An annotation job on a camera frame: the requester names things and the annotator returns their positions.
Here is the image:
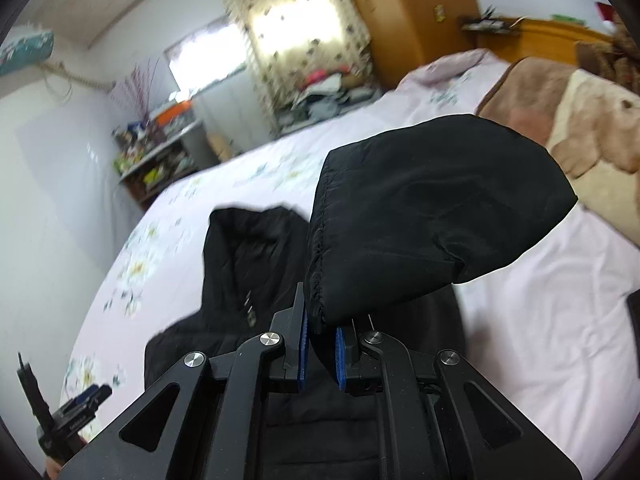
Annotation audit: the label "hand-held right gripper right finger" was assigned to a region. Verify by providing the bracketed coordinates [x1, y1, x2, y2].
[334, 312, 583, 480]

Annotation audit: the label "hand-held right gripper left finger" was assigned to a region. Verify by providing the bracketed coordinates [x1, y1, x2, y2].
[60, 282, 313, 480]

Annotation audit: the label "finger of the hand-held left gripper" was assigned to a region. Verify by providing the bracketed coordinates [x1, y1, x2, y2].
[60, 384, 114, 415]
[16, 352, 51, 431]

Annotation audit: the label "black padded jacket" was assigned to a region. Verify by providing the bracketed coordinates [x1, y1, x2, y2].
[144, 114, 579, 480]

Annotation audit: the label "pile of clothes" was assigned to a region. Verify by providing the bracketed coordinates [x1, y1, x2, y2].
[275, 67, 376, 133]

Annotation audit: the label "bed with pink floral sheet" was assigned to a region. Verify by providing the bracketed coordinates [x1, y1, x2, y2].
[60, 49, 640, 480]

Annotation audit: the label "cluttered shelf unit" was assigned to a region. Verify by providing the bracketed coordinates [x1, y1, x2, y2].
[112, 120, 221, 206]

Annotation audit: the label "white cabinet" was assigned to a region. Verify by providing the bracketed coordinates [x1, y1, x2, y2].
[192, 80, 275, 161]

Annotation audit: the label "orange box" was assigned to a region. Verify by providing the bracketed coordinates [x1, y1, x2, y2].
[152, 100, 193, 123]

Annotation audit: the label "floral patterned curtain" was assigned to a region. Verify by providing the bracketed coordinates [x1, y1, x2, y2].
[215, 0, 378, 133]

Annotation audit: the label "purple decorative branches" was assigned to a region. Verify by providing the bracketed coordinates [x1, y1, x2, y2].
[110, 57, 161, 126]

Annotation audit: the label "window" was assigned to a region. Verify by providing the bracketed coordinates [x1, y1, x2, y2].
[164, 27, 248, 96]

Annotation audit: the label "wrapped air conditioner pipe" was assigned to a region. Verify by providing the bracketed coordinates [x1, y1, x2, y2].
[42, 60, 116, 93]

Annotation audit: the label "air conditioner with teal cover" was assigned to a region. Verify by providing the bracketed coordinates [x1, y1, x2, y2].
[0, 27, 55, 78]

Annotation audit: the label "brown and cream fleece blanket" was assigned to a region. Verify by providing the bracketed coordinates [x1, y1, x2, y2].
[475, 56, 640, 248]

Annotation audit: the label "wooden wardrobe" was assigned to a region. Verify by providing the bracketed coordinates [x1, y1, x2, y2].
[334, 0, 483, 93]

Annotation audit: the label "wooden headboard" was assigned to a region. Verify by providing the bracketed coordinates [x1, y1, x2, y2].
[475, 17, 626, 66]

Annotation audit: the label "brown plush toy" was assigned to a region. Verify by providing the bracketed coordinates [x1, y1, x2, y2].
[575, 10, 640, 96]

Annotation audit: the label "small wall shelf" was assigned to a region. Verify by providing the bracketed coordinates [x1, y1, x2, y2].
[461, 5, 516, 35]

